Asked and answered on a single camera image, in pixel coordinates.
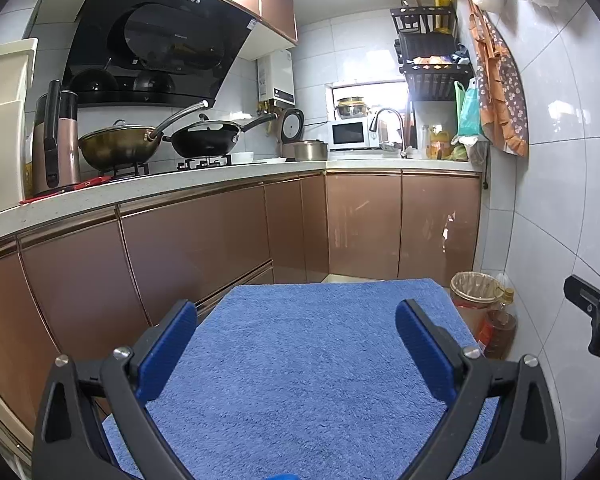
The white water heater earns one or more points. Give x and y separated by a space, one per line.
277 77

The brown thermos kettle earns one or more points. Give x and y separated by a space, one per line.
57 145

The black range hood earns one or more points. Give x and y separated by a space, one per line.
170 50

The brown kitchen base cabinets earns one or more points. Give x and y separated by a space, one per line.
180 240

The chrome faucet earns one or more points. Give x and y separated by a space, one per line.
387 112

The black wok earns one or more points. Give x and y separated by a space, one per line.
205 142

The brass wok with lid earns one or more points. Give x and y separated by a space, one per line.
115 147

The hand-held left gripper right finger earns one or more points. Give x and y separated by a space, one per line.
422 355

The yellow bottle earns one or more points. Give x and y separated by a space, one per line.
440 142

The black storage rack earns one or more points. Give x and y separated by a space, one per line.
430 80

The blue towel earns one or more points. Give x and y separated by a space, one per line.
300 360

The orange floral apron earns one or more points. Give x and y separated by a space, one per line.
500 85

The green plastic bag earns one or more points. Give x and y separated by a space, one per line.
469 110

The rice cooker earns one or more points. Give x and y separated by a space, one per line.
300 135

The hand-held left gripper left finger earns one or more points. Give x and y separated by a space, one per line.
167 355

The white bag of vegetables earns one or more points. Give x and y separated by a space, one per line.
467 150

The cooking oil bottle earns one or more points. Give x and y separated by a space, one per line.
500 330

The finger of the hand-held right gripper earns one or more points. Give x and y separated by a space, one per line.
582 295

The beige bin with plastic liner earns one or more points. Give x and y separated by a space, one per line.
475 300

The white microwave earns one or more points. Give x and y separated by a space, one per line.
347 134

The gas stove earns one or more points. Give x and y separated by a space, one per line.
200 163

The steel pot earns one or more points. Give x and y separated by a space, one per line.
352 107

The red flat object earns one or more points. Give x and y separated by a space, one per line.
65 190

